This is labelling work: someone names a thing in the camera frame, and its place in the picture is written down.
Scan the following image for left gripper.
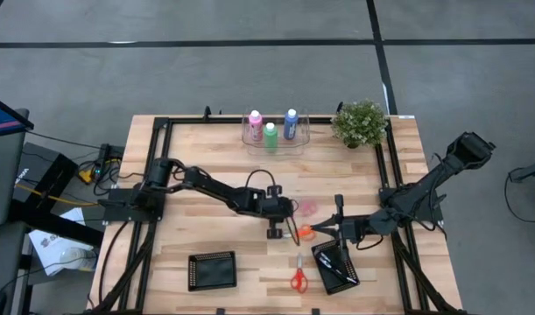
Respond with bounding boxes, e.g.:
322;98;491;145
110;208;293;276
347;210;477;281
238;185;302;247

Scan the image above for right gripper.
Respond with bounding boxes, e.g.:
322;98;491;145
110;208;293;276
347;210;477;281
311;194;382;263

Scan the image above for orange scissors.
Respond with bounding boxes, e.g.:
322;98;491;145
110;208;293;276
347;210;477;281
288;224;316;242

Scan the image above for pink scissors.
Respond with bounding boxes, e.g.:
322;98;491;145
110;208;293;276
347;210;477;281
295;199;319;218

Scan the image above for red scissors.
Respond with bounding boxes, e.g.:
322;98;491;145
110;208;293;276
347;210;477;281
290;252;309;294

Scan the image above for green paint bottle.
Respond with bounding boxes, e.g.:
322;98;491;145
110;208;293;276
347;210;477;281
263;122;278;152

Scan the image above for blue paint bottle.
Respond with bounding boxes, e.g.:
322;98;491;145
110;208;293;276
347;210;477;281
283;108;299;141

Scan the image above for pink paint bottle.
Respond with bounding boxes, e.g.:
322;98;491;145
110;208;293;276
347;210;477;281
248;109;264;142

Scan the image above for black slotted plastic basket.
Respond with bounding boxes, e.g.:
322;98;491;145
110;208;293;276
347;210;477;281
187;250;238;292
310;239;361;295

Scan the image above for clear plastic bin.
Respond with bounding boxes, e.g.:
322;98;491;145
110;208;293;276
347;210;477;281
241;108;311;157

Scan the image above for potted white-flowered plant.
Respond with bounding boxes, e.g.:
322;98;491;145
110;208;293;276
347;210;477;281
330;99;390;150

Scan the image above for black power strip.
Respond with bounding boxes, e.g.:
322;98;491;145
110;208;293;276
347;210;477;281
98;143;125;176

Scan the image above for black stand leg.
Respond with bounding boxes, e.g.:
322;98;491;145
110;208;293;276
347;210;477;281
7;199;105;249

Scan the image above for white paper sheets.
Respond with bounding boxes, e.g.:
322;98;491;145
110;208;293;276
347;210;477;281
28;207;98;277

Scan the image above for black computer case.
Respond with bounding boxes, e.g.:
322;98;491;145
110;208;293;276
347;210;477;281
12;142;80;203

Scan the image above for grey cabinet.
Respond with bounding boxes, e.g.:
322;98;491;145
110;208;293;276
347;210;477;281
0;108;31;315

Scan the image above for blue screen monitor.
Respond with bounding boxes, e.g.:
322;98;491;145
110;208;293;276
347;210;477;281
0;91;35;140

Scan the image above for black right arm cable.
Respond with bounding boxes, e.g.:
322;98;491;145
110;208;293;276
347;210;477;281
356;234;384;252

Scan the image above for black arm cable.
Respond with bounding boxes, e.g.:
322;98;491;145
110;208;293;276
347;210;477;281
244;169;277;194
356;234;384;252

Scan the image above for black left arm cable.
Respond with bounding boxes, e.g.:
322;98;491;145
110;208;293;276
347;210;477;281
244;169;277;194

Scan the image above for black aluminium table frame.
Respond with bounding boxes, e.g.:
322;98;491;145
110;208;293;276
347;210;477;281
85;114;469;315

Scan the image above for black floor cable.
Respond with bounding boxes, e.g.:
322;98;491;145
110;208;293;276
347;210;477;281
25;129;102;151
503;168;535;224

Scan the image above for yellow floor cable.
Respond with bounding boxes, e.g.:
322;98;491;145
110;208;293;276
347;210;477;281
15;182;97;207

